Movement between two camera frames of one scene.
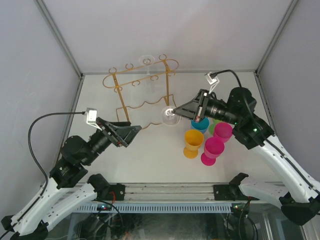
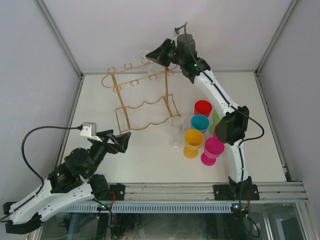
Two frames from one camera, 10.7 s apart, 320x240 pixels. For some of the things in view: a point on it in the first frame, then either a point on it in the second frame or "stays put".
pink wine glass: (214, 147) stays put
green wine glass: (212, 125) stays put
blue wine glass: (202, 125) stays put
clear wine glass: (168, 118) -> (176, 124)
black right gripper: (190, 109) -> (158, 55)
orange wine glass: (194, 140) stays put
